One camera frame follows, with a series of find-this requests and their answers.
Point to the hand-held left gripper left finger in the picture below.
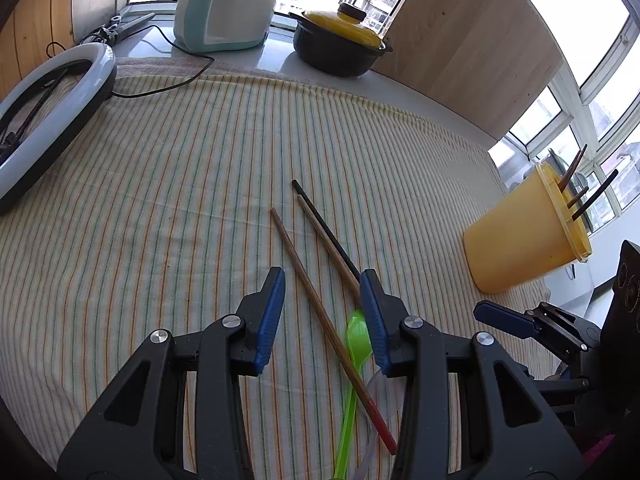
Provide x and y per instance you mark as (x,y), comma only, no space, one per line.
(270,320)

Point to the green plastic spoon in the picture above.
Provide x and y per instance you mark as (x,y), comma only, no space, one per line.
(357,337)

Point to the yellow plastic container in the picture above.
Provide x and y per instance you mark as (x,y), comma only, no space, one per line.
(520,245)

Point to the brown wooden plank board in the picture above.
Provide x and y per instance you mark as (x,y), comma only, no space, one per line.
(35,20)

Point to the dark brown chopstick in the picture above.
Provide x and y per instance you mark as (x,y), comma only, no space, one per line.
(595,194)

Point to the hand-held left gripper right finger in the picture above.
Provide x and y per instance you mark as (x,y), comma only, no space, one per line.
(375,320)

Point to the black chopstick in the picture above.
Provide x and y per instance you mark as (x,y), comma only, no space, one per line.
(325,227)

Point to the striped cloth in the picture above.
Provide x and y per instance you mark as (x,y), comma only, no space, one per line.
(175,185)

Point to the clear plastic spoon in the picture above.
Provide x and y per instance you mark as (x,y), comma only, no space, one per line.
(387,400)

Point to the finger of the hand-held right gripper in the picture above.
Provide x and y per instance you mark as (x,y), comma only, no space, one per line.
(500,316)

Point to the light wooden board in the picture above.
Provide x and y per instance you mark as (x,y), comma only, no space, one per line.
(475,45)

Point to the teal and white rice cooker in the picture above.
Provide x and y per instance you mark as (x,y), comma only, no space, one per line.
(225,5)

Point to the black pot with yellow lid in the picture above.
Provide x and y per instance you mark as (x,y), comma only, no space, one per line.
(330,55)

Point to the brown chopstick with red tip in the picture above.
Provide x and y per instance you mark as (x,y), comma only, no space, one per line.
(320,310)

